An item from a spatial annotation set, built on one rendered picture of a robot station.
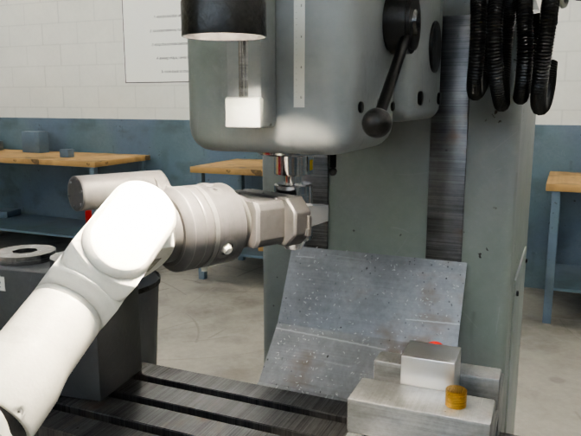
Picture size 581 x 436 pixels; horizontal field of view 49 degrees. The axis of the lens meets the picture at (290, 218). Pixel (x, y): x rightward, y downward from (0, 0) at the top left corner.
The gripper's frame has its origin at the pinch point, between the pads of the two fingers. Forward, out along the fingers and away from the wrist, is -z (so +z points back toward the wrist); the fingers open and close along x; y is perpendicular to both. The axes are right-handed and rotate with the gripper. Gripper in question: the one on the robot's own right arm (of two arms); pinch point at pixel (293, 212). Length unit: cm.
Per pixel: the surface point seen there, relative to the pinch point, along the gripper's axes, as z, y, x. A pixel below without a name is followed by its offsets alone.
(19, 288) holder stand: 19.8, 13.7, 36.3
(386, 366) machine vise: -7.0, 18.8, -9.6
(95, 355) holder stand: 13.7, 22.4, 25.8
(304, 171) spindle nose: 0.5, -5.2, -2.3
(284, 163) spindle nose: 2.4, -6.1, -0.7
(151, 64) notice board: -264, -50, 457
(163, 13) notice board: -269, -93, 443
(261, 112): 11.2, -12.1, -6.7
